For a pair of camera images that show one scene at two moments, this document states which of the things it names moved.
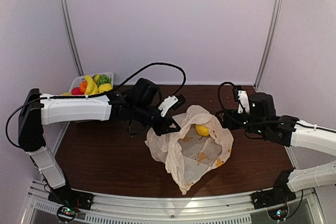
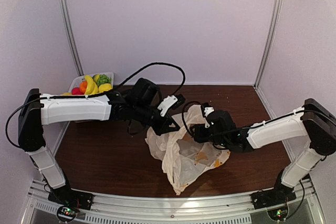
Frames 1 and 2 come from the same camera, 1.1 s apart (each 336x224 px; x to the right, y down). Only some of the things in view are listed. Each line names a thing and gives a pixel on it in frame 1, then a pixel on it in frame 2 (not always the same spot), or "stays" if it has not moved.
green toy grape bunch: x=103 y=79 stays
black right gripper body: x=258 y=128 -> x=216 y=138
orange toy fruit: x=83 y=86 stays
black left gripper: x=167 y=120 stays
